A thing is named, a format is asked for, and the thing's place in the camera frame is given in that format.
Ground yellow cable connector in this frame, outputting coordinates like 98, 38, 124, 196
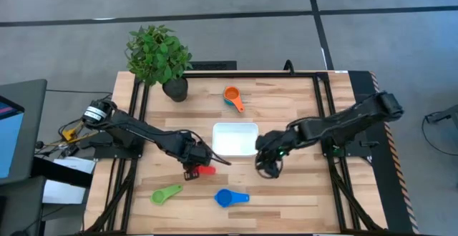
61, 127, 79, 142

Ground black mat with hazard stripe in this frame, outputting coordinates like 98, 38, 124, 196
348, 70, 421, 235

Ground black metal table frame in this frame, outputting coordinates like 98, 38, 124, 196
85, 70, 386, 235

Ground white paper sheets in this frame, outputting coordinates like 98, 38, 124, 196
42, 156, 97, 206

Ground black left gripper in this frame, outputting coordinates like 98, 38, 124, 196
175, 131, 213, 182

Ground green leafy plant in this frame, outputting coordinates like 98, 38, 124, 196
125, 24, 195, 87

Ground black floor device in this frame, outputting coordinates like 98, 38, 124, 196
424, 103, 458, 125

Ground black plant pot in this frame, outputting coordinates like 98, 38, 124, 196
162, 77, 190, 103

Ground orange-yellow plastic measuring cup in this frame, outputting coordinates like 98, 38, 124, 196
223, 86, 246, 114

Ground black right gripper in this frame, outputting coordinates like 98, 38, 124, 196
255, 128, 300, 169

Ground green plastic measuring cup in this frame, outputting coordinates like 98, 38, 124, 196
150, 183, 184, 206

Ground white plastic basket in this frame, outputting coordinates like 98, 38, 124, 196
211, 122, 260, 158

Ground black loop handle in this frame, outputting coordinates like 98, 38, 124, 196
283, 59, 297, 77

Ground blue plastic measuring cup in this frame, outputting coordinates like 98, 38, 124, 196
214, 188, 250, 209

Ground black floor grille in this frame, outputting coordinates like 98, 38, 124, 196
185, 60, 238, 72

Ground computer monitor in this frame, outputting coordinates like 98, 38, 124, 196
0, 79, 49, 187

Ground red-pink plastic measuring cup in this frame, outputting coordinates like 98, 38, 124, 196
195, 164, 217, 177

